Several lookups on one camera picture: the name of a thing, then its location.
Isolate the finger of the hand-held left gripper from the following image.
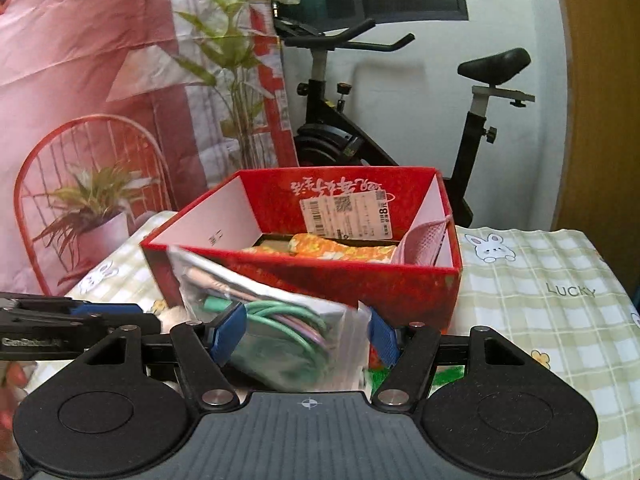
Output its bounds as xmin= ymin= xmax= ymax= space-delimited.
xmin=0 ymin=292 xmax=162 ymax=336

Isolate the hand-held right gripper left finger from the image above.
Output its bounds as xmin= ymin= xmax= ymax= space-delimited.
xmin=82 ymin=304 xmax=248 ymax=408

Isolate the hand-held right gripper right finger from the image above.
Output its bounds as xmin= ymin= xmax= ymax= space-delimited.
xmin=367 ymin=305 xmax=523 ymax=406

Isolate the red strawberry print box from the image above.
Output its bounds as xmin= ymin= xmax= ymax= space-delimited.
xmin=140 ymin=167 xmax=461 ymax=371

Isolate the clear bag of cables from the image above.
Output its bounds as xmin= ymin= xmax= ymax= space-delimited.
xmin=167 ymin=246 xmax=373 ymax=391

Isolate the beige sock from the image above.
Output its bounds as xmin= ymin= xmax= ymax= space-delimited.
xmin=156 ymin=305 xmax=187 ymax=328

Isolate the orange floral cloth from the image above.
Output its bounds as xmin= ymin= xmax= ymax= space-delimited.
xmin=240 ymin=233 xmax=401 ymax=264

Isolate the pink mesh cloth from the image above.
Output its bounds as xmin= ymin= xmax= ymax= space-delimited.
xmin=392 ymin=217 xmax=453 ymax=267

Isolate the checked bunny print tablecloth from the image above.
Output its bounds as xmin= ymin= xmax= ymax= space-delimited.
xmin=65 ymin=210 xmax=640 ymax=461

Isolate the black exercise bike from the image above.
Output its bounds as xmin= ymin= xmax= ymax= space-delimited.
xmin=272 ymin=17 xmax=536 ymax=228

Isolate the pink printed backdrop cloth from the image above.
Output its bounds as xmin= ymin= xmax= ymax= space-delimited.
xmin=0 ymin=0 xmax=301 ymax=296

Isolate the wooden door panel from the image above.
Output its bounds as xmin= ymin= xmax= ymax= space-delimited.
xmin=550 ymin=0 xmax=640 ymax=296

